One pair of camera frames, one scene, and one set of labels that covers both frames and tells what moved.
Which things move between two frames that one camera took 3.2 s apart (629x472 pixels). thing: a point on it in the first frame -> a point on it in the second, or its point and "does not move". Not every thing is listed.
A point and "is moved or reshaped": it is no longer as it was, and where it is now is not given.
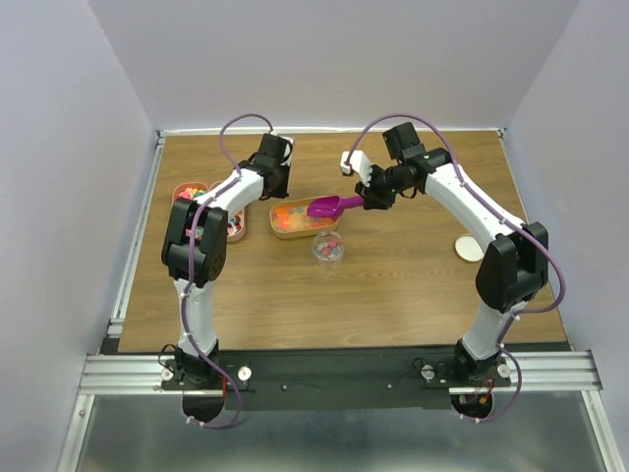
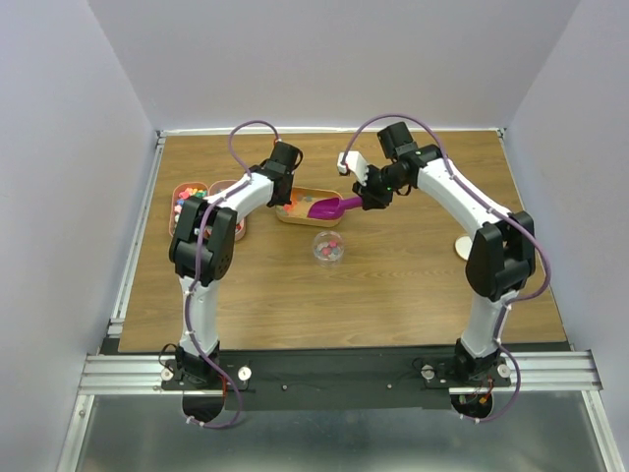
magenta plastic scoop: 332,206 does not move
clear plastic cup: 328,249 does not move
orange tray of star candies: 291,219 is moved or reshaped
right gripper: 372,200 does not move
